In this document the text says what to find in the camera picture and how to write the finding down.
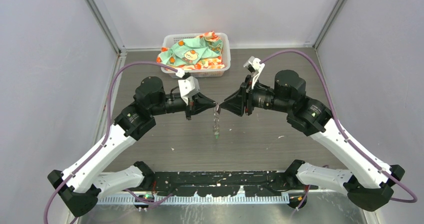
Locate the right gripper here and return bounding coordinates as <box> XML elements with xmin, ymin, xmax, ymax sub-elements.
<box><xmin>220</xmin><ymin>74</ymin><xmax>292</xmax><ymax>116</ymax></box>

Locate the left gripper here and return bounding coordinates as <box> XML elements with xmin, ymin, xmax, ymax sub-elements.
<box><xmin>150</xmin><ymin>92</ymin><xmax>216</xmax><ymax>120</ymax></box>

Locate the large metal keyring holder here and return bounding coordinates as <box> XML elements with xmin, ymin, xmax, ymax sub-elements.
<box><xmin>213</xmin><ymin>104</ymin><xmax>221</xmax><ymax>135</ymax></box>

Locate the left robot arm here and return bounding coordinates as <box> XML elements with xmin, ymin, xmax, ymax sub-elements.
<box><xmin>48</xmin><ymin>77</ymin><xmax>216</xmax><ymax>217</ymax></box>

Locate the green orange patterned cloth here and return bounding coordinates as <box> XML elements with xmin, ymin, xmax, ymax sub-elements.
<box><xmin>156</xmin><ymin>32</ymin><xmax>225</xmax><ymax>70</ymax></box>

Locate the white plastic basket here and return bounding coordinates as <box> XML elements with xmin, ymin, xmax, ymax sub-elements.
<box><xmin>162</xmin><ymin>33</ymin><xmax>231</xmax><ymax>78</ymax></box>

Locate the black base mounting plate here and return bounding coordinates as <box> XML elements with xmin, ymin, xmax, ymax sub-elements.
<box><xmin>121</xmin><ymin>171</ymin><xmax>319</xmax><ymax>198</ymax></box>

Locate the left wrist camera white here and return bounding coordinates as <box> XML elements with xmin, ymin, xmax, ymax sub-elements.
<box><xmin>177</xmin><ymin>76</ymin><xmax>200</xmax><ymax>105</ymax></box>

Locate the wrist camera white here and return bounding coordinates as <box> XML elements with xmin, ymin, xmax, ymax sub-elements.
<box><xmin>177</xmin><ymin>76</ymin><xmax>200</xmax><ymax>105</ymax></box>
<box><xmin>243</xmin><ymin>56</ymin><xmax>265</xmax><ymax>90</ymax></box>

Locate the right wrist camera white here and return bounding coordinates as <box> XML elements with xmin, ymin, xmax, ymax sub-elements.
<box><xmin>243</xmin><ymin>56</ymin><xmax>265</xmax><ymax>90</ymax></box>

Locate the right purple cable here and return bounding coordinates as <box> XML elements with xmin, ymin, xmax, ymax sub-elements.
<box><xmin>259</xmin><ymin>49</ymin><xmax>418</xmax><ymax>211</ymax></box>

